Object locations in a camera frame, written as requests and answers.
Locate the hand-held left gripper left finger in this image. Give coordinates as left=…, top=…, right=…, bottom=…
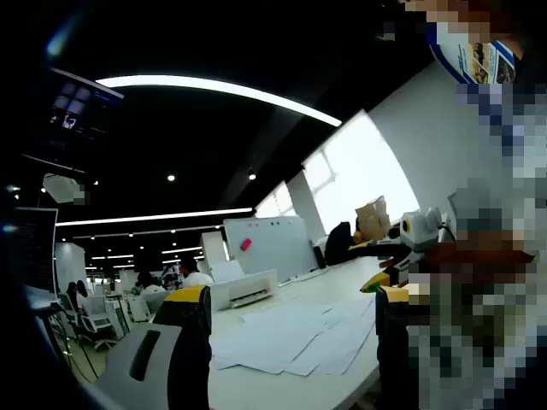
left=93, top=284, right=213, bottom=410

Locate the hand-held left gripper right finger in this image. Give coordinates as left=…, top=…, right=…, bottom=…
left=374, top=284, right=409, bottom=410

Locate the stack of white printing papers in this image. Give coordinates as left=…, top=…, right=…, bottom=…
left=211, top=294, right=379, bottom=378

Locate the brown paper bag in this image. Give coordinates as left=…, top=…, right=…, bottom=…
left=354, top=195, right=391, bottom=245

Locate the black office chair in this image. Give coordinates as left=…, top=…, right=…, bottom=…
left=323, top=220, right=361, bottom=267

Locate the white office chair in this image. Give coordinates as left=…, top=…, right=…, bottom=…
left=79, top=294, right=126, bottom=348

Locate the bright window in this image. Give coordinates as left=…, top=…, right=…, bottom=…
left=301, top=109, right=422, bottom=235

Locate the white printer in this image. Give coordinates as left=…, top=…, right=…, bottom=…
left=209, top=268, right=279, bottom=312

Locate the white table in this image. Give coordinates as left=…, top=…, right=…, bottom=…
left=207, top=254, right=411, bottom=410

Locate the white whiteboard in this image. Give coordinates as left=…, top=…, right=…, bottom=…
left=222, top=215, right=309, bottom=284

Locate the straight ceiling light strip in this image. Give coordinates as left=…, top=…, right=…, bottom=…
left=55, top=207, right=254, bottom=228

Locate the computer monitor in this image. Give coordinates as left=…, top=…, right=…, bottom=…
left=11, top=207, right=60, bottom=296

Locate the blue white poster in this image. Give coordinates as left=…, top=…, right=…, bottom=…
left=426, top=20, right=519, bottom=85

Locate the ceiling air conditioner unit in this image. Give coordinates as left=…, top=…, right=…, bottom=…
left=41, top=173, right=83, bottom=202

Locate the long curved ceiling light strip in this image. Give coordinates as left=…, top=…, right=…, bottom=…
left=96, top=74, right=343, bottom=128

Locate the dark ceiling-hung screen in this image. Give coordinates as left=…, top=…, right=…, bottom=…
left=47, top=67, right=126, bottom=144

